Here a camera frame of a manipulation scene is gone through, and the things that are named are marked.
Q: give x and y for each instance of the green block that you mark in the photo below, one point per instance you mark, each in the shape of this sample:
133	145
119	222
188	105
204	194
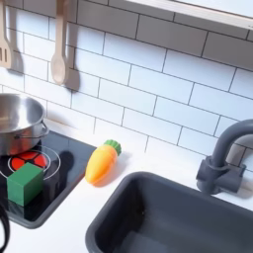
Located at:
24	184

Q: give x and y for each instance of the orange toy carrot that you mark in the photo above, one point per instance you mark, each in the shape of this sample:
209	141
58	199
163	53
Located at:
100	162

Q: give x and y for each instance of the black stove top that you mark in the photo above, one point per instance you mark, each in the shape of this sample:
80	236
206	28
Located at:
67	158

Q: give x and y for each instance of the wooden spoon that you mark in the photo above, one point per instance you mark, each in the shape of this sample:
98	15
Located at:
60	56

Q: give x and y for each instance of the grey sink basin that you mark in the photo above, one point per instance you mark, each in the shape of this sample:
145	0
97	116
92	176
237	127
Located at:
171	217

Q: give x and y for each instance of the grey tap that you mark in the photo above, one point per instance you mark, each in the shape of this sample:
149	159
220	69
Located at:
220	164

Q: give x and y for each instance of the steel pot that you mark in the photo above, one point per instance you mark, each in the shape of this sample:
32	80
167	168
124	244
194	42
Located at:
18	121

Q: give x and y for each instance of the white shelf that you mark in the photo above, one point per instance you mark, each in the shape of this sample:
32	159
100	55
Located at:
204	11

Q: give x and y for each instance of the wooden slotted spatula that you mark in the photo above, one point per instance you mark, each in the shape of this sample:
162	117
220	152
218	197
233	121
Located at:
4	42

